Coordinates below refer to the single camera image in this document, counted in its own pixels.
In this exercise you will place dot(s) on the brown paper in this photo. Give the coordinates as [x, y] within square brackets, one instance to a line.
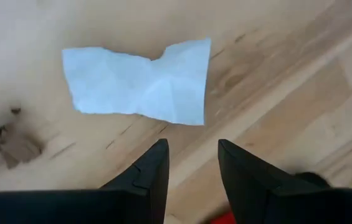
[23, 149]

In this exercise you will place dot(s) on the red and black work glove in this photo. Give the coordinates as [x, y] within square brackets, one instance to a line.
[224, 219]

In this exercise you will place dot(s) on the plain white paper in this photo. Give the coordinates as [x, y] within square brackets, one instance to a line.
[138, 84]

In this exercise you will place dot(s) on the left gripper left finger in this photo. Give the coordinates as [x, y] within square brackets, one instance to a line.
[116, 208]

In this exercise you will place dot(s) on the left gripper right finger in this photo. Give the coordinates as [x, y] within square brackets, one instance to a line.
[272, 202]

